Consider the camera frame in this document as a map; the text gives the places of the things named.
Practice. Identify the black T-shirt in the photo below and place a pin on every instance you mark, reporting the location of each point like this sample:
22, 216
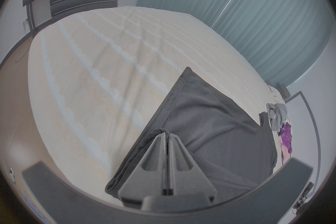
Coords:
210, 125

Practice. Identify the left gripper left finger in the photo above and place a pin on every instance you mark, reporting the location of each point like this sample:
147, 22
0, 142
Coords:
141, 183

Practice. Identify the grey garment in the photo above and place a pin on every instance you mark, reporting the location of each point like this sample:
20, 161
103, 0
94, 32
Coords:
278, 115

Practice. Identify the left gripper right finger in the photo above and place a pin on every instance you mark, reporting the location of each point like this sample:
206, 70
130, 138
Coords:
191, 182

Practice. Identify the purple garment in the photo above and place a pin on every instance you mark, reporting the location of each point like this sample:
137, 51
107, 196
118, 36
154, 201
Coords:
286, 136

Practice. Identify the grey bedside table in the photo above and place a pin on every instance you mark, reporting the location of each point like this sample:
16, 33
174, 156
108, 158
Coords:
283, 89

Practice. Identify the pink garment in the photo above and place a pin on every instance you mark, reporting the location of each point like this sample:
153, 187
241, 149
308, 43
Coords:
284, 150

